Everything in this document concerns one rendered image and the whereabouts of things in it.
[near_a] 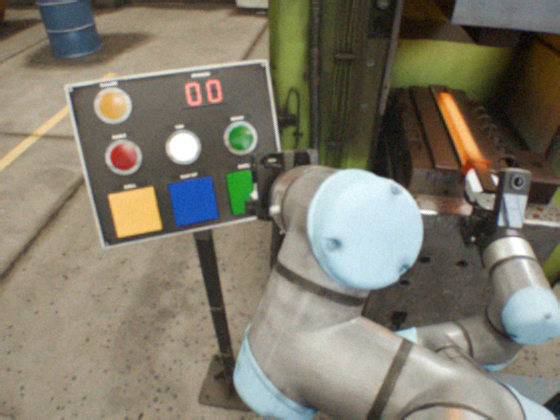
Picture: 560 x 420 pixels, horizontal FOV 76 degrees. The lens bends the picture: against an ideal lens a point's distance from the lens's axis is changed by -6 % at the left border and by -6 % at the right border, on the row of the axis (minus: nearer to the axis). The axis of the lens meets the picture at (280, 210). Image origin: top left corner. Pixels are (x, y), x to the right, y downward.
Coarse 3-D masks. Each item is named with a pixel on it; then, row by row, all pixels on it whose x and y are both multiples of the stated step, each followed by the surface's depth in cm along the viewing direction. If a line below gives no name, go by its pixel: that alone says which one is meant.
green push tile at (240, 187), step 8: (232, 176) 66; (240, 176) 67; (248, 176) 67; (232, 184) 66; (240, 184) 67; (248, 184) 67; (232, 192) 67; (240, 192) 67; (248, 192) 67; (232, 200) 67; (240, 200) 67; (248, 200) 68; (232, 208) 67; (240, 208) 68
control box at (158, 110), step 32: (224, 64) 63; (256, 64) 65; (96, 96) 59; (128, 96) 60; (160, 96) 62; (192, 96) 63; (224, 96) 64; (256, 96) 66; (96, 128) 60; (128, 128) 61; (160, 128) 62; (192, 128) 64; (224, 128) 65; (256, 128) 67; (96, 160) 61; (160, 160) 63; (192, 160) 64; (224, 160) 66; (96, 192) 62; (160, 192) 64; (224, 192) 67; (96, 224) 63; (192, 224) 67; (224, 224) 68
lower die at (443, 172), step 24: (408, 96) 105; (432, 96) 103; (456, 96) 103; (432, 120) 92; (480, 120) 92; (408, 144) 85; (432, 144) 84; (456, 144) 82; (480, 144) 83; (408, 168) 83; (432, 168) 78; (456, 168) 77; (504, 168) 77; (432, 192) 81; (456, 192) 80
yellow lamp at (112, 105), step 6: (102, 96) 59; (108, 96) 59; (114, 96) 59; (120, 96) 60; (102, 102) 59; (108, 102) 59; (114, 102) 60; (120, 102) 60; (102, 108) 59; (108, 108) 60; (114, 108) 60; (120, 108) 60; (126, 108) 60; (108, 114) 60; (114, 114) 60; (120, 114) 60
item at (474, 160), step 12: (444, 96) 99; (444, 108) 95; (456, 108) 93; (456, 120) 88; (456, 132) 85; (468, 132) 84; (468, 144) 80; (468, 156) 76; (480, 156) 76; (468, 168) 75; (480, 168) 72; (480, 180) 69; (492, 180) 69; (492, 192) 67
